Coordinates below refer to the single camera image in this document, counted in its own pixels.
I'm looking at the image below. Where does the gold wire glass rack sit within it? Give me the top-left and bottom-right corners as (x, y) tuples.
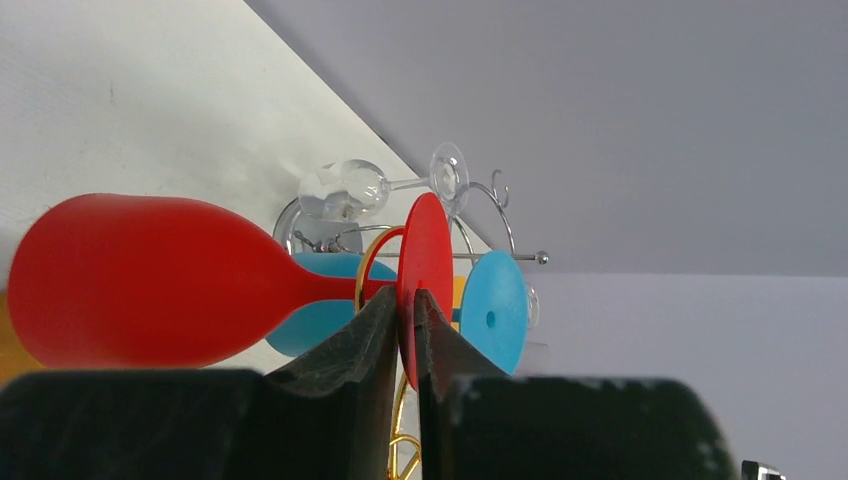
(353, 226), (421, 479)

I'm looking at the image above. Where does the red wine glass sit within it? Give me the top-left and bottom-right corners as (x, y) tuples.
(6, 192), (456, 392)

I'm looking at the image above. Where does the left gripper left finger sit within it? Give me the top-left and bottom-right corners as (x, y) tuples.
(1, 287), (397, 479)

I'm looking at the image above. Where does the clear wine glass on chrome rack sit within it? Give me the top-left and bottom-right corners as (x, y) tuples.
(298, 142), (471, 223)

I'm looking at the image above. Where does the yellow wine glass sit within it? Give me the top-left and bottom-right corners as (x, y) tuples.
(451, 276), (467, 331)

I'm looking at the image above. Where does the chrome wire glass rack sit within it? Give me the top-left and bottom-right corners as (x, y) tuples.
(272, 169), (550, 266)

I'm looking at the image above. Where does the blue wine glass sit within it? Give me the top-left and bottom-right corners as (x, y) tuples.
(265, 251), (528, 374)

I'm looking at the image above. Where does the clear ribbed glass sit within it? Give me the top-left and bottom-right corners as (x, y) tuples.
(526, 283), (540, 330)

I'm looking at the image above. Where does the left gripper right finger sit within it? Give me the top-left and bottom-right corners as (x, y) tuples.
(413, 290), (739, 479)

